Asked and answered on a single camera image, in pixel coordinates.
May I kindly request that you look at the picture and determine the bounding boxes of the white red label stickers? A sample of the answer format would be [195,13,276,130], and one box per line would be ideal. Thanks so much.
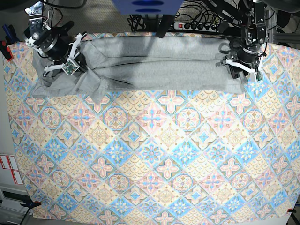
[0,154,23,185]

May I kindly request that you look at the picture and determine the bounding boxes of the blue clamp handle top left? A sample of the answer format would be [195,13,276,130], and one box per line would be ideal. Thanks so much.
[2,24,20,45]

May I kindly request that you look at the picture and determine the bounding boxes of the black cable bundle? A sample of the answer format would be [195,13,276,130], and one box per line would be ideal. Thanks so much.
[127,14,150,33]

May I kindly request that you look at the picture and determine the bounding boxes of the blue clamp bottom left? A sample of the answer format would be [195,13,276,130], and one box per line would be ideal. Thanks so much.
[20,201,41,210]

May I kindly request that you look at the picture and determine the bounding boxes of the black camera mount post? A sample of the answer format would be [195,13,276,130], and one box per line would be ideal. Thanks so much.
[156,15,174,38]

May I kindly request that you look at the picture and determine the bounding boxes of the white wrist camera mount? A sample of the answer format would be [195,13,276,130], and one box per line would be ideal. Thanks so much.
[43,32,87,77]
[216,58,263,82]

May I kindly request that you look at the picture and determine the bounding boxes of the black power strip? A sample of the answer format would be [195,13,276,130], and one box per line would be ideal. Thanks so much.
[173,22,218,32]

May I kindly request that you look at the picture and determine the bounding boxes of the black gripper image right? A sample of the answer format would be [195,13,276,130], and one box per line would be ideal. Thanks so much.
[229,45,261,84]

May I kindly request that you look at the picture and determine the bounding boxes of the orange clamp bottom right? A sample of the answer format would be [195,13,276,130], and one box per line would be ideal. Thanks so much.
[287,209,297,213]

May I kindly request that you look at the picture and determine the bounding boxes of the black orange clamp top left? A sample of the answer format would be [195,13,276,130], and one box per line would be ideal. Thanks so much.
[0,41,13,61]

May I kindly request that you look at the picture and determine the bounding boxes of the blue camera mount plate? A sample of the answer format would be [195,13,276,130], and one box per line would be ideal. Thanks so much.
[112,0,184,15]

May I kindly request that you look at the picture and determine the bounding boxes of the patterned tablecloth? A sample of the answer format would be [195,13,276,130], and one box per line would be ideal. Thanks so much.
[3,43,300,225]

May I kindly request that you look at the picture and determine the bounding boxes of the grey T-shirt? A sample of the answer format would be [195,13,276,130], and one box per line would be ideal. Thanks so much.
[31,36,244,103]

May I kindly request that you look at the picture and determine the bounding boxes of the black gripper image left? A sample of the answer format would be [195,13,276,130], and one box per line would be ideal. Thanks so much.
[37,27,88,73]

